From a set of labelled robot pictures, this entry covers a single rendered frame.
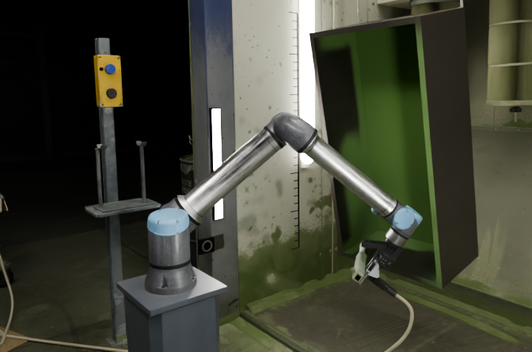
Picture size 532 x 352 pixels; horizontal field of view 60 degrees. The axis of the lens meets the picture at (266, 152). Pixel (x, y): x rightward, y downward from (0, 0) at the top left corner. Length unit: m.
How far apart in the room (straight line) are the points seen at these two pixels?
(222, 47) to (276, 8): 0.46
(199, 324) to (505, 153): 2.36
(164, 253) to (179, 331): 0.27
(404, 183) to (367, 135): 0.33
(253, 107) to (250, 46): 0.35
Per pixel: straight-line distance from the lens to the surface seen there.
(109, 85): 2.45
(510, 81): 3.07
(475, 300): 3.13
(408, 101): 2.44
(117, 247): 2.64
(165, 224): 1.67
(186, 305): 1.71
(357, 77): 2.56
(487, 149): 3.46
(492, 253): 3.15
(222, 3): 2.63
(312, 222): 3.12
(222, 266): 2.74
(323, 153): 1.74
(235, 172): 1.82
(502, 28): 3.11
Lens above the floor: 1.34
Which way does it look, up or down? 7 degrees down
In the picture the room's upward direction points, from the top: 1 degrees counter-clockwise
